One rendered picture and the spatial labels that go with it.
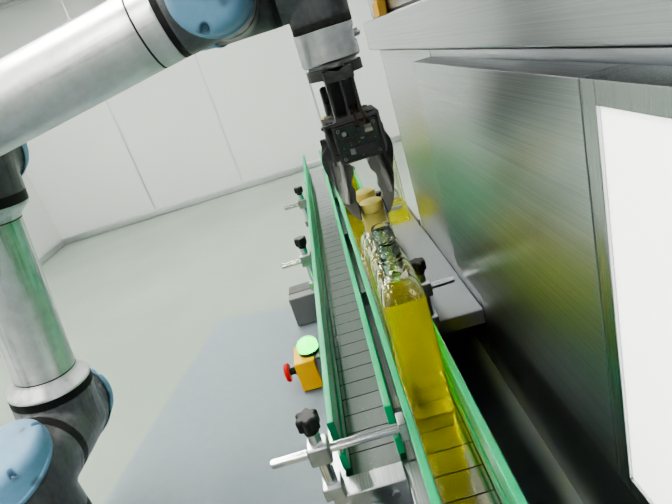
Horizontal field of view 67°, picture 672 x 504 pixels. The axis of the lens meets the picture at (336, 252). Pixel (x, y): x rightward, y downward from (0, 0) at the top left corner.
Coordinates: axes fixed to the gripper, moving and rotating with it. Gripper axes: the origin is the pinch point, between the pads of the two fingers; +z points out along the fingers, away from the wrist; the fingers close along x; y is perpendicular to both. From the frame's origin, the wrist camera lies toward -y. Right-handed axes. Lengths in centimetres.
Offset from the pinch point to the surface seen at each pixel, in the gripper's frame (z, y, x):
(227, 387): 40, -27, -41
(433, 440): 27.4, 18.4, -1.5
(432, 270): 27.5, -28.6, 10.5
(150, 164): 52, -572, -217
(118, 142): 16, -572, -242
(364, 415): 27.4, 10.0, -9.9
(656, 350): 0.3, 44.1, 12.3
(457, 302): 27.5, -13.0, 11.3
